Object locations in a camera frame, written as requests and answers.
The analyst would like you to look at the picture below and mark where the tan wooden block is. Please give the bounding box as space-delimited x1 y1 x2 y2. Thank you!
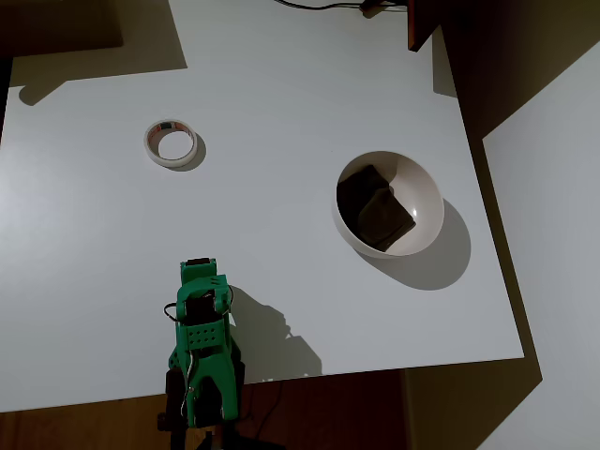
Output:
187 424 221 450

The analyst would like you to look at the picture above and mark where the beige masking tape roll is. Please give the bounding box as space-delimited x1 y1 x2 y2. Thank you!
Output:
142 119 197 169

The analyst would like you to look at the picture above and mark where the black cable on table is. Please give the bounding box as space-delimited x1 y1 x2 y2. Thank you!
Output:
274 0 409 12

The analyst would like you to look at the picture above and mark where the beige round bowl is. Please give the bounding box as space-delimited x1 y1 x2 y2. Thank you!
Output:
331 150 445 259

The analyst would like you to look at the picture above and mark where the dark furniture block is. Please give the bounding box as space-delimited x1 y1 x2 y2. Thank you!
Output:
0 0 126 58

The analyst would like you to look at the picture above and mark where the dark folded cloth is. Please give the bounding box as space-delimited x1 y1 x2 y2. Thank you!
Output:
337 163 418 253

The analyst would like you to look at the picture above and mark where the reddish brown wooden board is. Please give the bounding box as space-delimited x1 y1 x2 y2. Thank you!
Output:
406 0 444 52

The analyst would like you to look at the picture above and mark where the small black base clamp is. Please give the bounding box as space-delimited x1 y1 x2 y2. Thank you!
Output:
233 349 248 390

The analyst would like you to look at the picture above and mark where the black camera pole clamp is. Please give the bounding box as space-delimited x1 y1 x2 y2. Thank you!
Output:
157 368 188 432

